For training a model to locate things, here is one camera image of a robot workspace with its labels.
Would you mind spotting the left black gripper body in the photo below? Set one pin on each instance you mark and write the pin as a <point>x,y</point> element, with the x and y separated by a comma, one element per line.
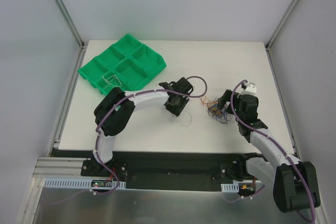
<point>177,102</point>

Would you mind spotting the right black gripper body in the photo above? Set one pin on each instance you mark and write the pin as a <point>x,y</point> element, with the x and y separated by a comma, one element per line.
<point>226,98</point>

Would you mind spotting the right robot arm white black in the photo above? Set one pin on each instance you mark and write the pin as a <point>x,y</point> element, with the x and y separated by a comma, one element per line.
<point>293,182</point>

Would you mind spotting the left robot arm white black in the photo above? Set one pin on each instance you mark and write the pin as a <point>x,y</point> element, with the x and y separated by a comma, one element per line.
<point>114,112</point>

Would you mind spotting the green compartment tray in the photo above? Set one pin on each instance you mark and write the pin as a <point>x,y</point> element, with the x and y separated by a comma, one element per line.
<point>128,64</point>

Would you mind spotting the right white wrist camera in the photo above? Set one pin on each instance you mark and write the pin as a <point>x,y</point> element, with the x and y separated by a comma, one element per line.
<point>248,88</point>

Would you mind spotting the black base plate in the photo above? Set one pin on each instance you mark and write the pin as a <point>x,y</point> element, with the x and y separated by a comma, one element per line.
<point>167,171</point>

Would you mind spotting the right white cable duct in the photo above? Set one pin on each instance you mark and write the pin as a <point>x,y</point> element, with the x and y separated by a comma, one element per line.
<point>230,188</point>

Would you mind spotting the white cable duct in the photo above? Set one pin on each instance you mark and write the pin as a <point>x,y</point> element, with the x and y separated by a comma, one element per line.
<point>230,188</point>
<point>78,183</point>

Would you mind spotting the left aluminium frame post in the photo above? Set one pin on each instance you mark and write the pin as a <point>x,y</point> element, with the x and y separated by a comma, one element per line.
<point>69,22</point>

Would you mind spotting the aluminium frame post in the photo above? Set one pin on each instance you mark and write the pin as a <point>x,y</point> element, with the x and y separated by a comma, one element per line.
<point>69,22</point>
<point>285,17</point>

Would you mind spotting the aluminium frame rail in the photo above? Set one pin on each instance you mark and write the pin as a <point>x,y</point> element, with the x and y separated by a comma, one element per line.
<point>58,167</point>

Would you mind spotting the right aluminium frame post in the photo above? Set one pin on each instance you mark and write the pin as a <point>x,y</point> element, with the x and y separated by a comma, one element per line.
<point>285,17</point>

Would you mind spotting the left white cable duct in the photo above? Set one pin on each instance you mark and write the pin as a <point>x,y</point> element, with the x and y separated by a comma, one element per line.
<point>78,183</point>

